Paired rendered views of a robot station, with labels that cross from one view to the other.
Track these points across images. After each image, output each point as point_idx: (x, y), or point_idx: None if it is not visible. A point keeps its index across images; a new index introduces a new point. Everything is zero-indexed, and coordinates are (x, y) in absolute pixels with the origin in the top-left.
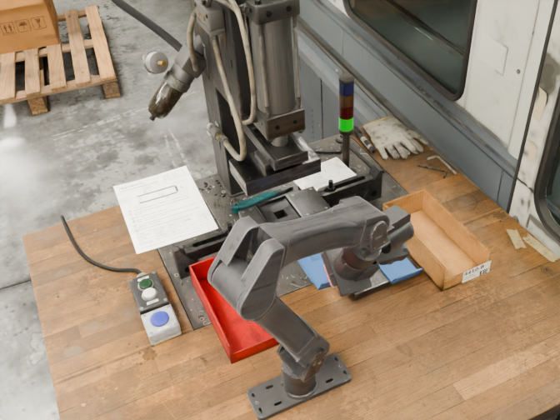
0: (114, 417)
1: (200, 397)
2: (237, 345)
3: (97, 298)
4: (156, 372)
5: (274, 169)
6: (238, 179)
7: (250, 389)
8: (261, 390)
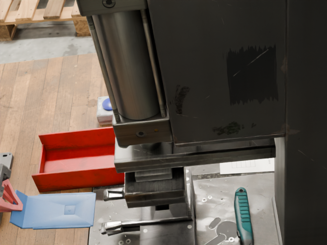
0: (53, 80)
1: (32, 127)
2: (58, 157)
3: None
4: (73, 105)
5: None
6: None
7: (10, 155)
8: (5, 161)
